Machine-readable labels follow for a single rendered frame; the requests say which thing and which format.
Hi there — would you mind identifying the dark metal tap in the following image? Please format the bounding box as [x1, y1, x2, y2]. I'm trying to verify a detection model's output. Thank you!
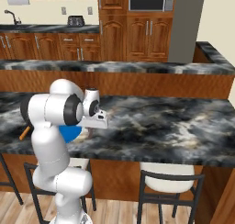
[4, 9, 22, 26]

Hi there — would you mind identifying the white-seated black-framed stool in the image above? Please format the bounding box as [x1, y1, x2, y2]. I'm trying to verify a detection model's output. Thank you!
[136, 162, 206, 224]
[23, 157, 97, 224]

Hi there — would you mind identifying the tall wooden cupboard unit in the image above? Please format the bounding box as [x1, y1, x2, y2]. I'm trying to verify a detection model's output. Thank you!
[97, 0, 174, 63]

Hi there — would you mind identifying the wooden-handled cutlery piece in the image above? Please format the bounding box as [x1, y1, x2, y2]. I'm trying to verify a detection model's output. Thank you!
[18, 125, 32, 141]

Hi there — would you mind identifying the black toaster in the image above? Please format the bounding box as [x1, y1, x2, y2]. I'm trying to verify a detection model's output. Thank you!
[66, 15, 85, 28]

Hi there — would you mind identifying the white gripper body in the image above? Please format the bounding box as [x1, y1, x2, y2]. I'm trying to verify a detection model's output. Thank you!
[76, 115, 109, 130]

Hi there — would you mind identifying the silver microwave oven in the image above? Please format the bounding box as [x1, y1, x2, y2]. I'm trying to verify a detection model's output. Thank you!
[128, 0, 175, 12]

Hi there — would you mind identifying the grey fridge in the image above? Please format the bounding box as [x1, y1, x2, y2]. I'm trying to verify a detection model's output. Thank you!
[167, 0, 207, 63]

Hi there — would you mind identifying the blue plate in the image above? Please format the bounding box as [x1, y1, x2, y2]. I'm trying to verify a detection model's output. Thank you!
[58, 125, 84, 144]

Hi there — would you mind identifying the wooden base cupboard run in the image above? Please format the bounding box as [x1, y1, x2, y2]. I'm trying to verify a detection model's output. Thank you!
[0, 32, 102, 62]

